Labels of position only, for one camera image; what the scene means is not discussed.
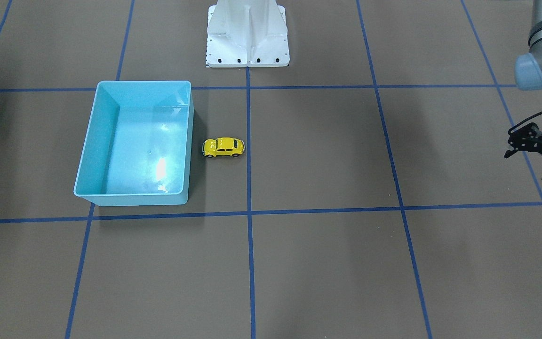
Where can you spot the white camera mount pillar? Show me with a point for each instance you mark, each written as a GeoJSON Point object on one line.
{"type": "Point", "coordinates": [247, 33]}

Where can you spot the yellow beetle toy car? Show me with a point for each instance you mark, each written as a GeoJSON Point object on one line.
{"type": "Point", "coordinates": [223, 146]}

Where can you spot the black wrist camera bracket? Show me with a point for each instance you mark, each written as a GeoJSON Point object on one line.
{"type": "Point", "coordinates": [525, 139]}

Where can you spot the turquoise plastic bin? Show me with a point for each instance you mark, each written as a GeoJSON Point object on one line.
{"type": "Point", "coordinates": [137, 148]}

